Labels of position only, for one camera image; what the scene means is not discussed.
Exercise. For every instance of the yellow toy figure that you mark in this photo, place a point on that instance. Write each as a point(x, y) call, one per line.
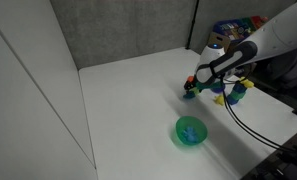
point(246, 82)

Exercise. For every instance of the yellow spiky toy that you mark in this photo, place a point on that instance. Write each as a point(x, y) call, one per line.
point(219, 100)

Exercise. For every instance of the light green house block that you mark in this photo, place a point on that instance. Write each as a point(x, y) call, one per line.
point(196, 91)

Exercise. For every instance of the blue elephant toy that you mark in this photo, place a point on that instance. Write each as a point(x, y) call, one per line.
point(190, 135)

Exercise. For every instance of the colourful toy sorting box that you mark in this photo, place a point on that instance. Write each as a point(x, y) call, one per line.
point(228, 33)

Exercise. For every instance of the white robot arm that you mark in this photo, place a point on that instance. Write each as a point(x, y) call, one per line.
point(275, 37)

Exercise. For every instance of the green plastic bowl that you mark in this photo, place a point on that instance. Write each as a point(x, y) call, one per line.
point(185, 121)

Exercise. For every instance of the dark blue square block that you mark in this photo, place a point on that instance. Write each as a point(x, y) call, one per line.
point(239, 88)

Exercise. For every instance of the small orange toy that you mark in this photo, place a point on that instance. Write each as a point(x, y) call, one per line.
point(190, 79)

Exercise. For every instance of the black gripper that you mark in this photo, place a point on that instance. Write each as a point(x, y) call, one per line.
point(189, 86)

